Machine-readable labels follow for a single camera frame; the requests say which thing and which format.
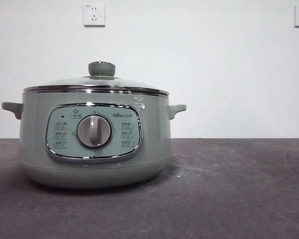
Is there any glass lid with green knob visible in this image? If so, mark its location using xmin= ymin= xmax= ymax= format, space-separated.
xmin=23 ymin=60 xmax=169 ymax=93

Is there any pale green electric pot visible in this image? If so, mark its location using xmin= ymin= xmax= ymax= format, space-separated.
xmin=1 ymin=87 xmax=187 ymax=189

